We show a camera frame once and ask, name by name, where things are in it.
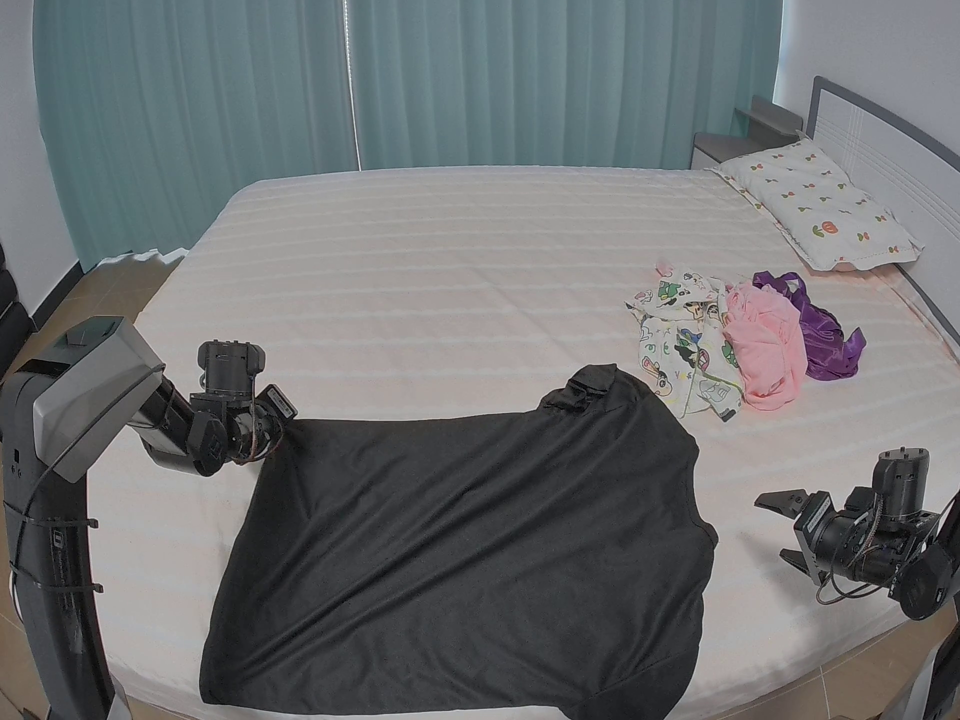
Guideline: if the purple garment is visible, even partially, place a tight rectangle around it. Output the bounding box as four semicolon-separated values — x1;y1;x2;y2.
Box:
752;270;867;383

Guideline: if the white printed garment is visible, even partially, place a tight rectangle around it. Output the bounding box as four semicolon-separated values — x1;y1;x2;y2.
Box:
624;258;745;426

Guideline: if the white printed pillow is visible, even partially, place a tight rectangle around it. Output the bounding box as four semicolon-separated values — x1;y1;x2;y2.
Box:
705;138;926;272

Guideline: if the bed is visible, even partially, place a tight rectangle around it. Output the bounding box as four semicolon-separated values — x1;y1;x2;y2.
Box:
78;75;960;720

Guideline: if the grey bedside table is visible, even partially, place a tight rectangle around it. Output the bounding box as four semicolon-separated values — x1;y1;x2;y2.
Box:
691;96;804;171

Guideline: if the black cable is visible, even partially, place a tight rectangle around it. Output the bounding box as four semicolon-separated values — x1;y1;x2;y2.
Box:
816;570;890;606

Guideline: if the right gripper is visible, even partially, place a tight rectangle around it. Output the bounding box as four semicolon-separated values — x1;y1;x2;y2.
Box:
755;489;895;588

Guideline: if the blue-green curtain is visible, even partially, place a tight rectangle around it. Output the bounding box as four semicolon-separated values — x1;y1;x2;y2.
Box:
33;0;361;273
348;0;785;172

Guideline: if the pink garment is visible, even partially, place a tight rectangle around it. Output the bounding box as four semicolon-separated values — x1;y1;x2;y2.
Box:
721;282;810;412

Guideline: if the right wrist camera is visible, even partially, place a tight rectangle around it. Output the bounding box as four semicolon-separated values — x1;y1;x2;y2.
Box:
841;486;880;529

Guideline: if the black T-shirt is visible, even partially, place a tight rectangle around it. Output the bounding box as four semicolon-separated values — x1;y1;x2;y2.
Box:
197;363;720;709

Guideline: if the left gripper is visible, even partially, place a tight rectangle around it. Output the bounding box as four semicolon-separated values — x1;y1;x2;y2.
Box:
225;383;297;467

